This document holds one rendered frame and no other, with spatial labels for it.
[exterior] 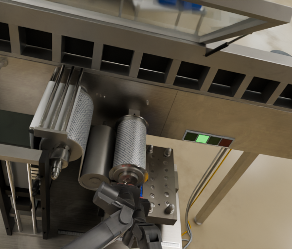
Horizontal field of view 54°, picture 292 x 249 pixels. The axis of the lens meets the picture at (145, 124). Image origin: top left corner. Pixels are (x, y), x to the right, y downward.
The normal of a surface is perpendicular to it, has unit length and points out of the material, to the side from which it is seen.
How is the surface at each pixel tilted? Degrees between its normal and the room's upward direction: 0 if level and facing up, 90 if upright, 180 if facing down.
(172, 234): 0
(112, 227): 21
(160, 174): 0
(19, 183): 90
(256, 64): 90
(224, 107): 90
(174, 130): 90
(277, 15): 55
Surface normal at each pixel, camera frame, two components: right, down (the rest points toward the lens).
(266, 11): 0.11, 0.19
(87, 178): -0.02, 0.71
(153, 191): 0.22, -0.68
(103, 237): 0.46, -0.60
